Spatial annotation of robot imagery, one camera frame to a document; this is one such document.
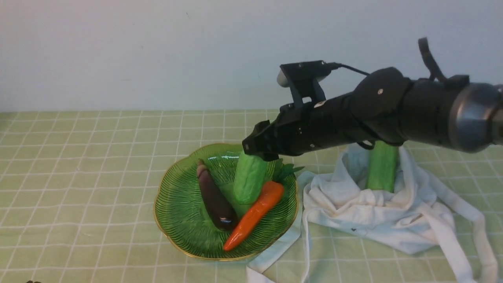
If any green toy cucumber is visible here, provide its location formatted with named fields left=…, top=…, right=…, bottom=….
left=366, top=141, right=399, bottom=193
left=233, top=151, right=267, bottom=205

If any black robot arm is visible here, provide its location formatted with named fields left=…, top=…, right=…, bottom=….
left=242, top=61, right=502, bottom=161

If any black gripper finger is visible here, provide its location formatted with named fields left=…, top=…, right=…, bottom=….
left=242, top=120, right=279, bottom=162

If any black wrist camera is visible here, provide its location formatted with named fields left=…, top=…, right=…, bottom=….
left=277, top=60, right=341, bottom=109

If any purple toy eggplant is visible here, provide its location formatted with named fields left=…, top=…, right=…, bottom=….
left=196, top=159, right=239, bottom=232

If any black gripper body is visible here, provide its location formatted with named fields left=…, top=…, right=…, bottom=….
left=273, top=93, right=368, bottom=156

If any black camera cable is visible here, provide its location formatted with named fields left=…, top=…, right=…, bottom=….
left=337, top=37, right=448, bottom=82

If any orange toy carrot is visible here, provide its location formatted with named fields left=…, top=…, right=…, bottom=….
left=223, top=160, right=301, bottom=253

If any green glass leaf plate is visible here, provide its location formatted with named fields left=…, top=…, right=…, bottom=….
left=153, top=143, right=300, bottom=261

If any white cloth bag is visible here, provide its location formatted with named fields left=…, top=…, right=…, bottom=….
left=246, top=145, right=498, bottom=283

